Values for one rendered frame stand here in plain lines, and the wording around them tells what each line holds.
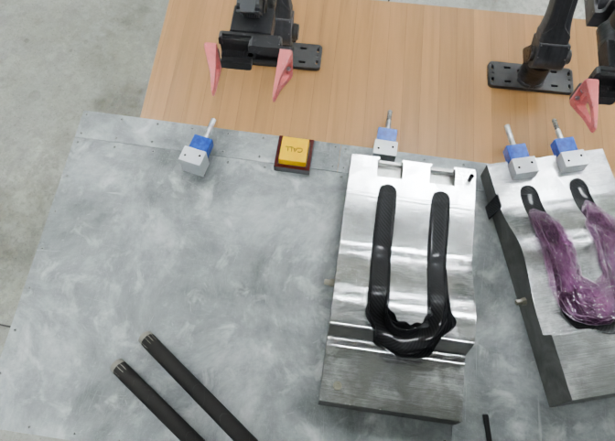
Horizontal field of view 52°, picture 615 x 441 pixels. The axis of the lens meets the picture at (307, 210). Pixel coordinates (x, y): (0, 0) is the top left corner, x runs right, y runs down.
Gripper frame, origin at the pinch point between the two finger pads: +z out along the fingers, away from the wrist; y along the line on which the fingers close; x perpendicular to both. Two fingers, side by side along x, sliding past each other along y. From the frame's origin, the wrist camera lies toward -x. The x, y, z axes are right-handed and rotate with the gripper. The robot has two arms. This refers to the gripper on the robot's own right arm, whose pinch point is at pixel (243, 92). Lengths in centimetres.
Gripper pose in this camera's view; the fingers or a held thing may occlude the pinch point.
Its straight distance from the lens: 102.1
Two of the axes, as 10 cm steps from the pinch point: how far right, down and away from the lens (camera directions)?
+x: -0.1, 3.9, 9.2
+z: -1.1, 9.2, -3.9
